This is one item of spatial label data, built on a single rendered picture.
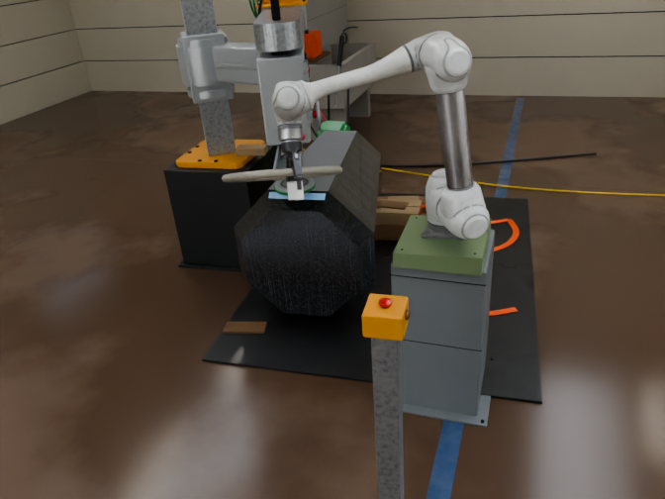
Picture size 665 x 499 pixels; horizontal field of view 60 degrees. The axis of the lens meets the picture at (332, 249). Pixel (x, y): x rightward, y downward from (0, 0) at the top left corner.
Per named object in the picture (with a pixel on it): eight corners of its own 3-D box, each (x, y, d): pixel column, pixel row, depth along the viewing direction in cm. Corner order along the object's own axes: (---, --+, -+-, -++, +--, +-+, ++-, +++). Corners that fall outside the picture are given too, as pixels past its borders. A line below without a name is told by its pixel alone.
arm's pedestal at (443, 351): (496, 359, 306) (507, 225, 267) (486, 428, 265) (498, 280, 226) (404, 346, 321) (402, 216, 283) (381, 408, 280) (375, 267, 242)
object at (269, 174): (233, 183, 258) (233, 176, 258) (341, 174, 258) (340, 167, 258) (210, 182, 210) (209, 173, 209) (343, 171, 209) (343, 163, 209)
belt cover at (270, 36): (266, 32, 348) (262, 2, 340) (308, 29, 347) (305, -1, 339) (251, 62, 263) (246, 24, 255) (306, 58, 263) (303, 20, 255)
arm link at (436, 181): (455, 207, 256) (454, 160, 246) (472, 223, 240) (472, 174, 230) (421, 214, 254) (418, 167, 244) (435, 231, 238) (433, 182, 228)
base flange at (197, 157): (173, 167, 388) (172, 160, 386) (206, 144, 429) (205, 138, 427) (240, 169, 375) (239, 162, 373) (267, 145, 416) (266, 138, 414)
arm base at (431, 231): (470, 217, 259) (469, 205, 256) (463, 240, 241) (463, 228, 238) (429, 215, 265) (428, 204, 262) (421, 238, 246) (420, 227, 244)
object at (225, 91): (176, 104, 372) (162, 38, 353) (200, 90, 402) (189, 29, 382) (225, 104, 363) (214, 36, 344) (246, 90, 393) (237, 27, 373)
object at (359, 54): (295, 143, 652) (287, 65, 610) (332, 111, 758) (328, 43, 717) (347, 145, 632) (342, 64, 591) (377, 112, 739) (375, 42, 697)
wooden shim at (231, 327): (223, 333, 341) (223, 331, 340) (227, 323, 350) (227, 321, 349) (264, 333, 338) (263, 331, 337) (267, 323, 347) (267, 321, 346)
